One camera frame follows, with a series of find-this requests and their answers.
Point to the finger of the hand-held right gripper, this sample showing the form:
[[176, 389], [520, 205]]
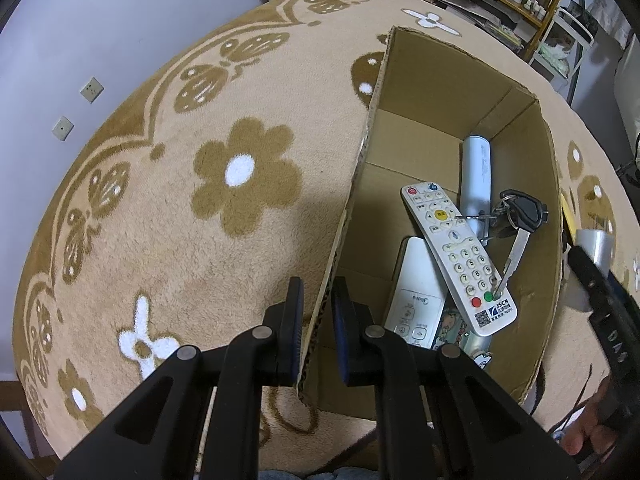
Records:
[[587, 275]]

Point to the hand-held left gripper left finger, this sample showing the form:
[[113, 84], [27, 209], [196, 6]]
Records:
[[292, 325]]

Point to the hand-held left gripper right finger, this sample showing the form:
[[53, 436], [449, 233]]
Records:
[[341, 330]]

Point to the grey metal cylinder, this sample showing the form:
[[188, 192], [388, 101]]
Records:
[[595, 247]]

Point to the white air conditioner remote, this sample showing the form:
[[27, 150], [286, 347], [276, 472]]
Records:
[[415, 295]]

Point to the black car key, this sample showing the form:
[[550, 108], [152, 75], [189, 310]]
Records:
[[525, 212]]

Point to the cartoon printed case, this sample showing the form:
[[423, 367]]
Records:
[[450, 330]]

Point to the white television remote control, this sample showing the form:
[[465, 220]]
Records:
[[460, 255]]

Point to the cardboard box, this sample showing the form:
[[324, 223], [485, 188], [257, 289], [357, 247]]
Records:
[[425, 110]]

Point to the person's right hand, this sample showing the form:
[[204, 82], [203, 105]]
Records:
[[585, 425]]

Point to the yellow flat plastic piece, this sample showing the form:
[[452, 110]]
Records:
[[567, 215]]

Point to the person's pale clothing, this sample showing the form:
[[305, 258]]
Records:
[[320, 474]]

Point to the white metal rack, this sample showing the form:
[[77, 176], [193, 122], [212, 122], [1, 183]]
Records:
[[560, 50]]

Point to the black bag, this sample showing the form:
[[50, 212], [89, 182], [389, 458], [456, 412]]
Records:
[[582, 12]]

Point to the row of small bottles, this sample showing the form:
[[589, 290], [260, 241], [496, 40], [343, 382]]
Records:
[[535, 7]]

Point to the yellow wooden shelf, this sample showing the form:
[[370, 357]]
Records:
[[550, 5]]

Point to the pile of papers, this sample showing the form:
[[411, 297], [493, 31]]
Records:
[[480, 15]]

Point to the brown wooden furniture frame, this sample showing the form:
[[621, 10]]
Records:
[[20, 420]]

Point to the white wall socket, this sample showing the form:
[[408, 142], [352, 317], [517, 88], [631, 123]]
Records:
[[62, 128], [91, 90]]

